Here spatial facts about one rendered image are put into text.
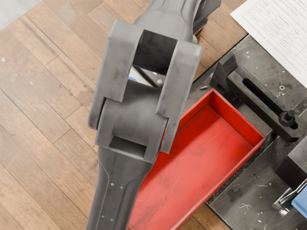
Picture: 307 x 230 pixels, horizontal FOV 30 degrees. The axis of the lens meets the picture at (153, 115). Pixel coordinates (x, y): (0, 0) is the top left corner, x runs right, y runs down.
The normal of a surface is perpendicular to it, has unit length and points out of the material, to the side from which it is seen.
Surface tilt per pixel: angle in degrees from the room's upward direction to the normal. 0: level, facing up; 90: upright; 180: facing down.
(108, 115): 42
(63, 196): 0
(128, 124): 48
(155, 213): 0
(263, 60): 0
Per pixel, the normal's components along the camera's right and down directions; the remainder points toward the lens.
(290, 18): 0.10, -0.36
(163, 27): 0.16, -0.61
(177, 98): -0.17, 0.39
